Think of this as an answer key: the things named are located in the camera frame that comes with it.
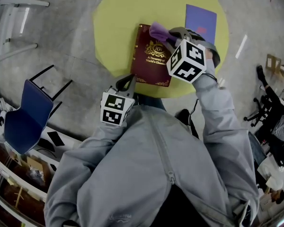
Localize blue chair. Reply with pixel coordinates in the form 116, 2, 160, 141
4, 64, 73, 155

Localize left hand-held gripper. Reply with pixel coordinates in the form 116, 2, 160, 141
100, 74, 137, 127

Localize black phone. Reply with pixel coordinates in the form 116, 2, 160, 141
46, 131, 66, 147

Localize white shelf unit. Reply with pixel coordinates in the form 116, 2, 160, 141
0, 112, 83, 227

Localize blue booklet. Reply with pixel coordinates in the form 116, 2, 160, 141
185, 4, 218, 46

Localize person's right forearm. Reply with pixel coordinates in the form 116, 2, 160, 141
193, 58, 235, 118

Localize person's left forearm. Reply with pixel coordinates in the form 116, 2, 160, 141
92, 122, 131, 148

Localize purple cloth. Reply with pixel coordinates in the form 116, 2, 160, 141
148, 21, 178, 44

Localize cardboard box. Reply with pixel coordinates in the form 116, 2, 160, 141
266, 53, 282, 74

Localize round table with yellow-green cloth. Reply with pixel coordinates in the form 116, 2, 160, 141
92, 0, 230, 99

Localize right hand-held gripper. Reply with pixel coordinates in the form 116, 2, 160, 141
164, 26, 221, 84

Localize black office chair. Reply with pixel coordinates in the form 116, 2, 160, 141
243, 95, 284, 127

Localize person's jeans leg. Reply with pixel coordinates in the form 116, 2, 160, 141
134, 93, 166, 111

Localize person's grey jacket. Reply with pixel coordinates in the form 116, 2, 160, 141
44, 104, 260, 227

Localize dark red book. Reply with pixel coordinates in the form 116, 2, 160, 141
130, 24, 172, 87

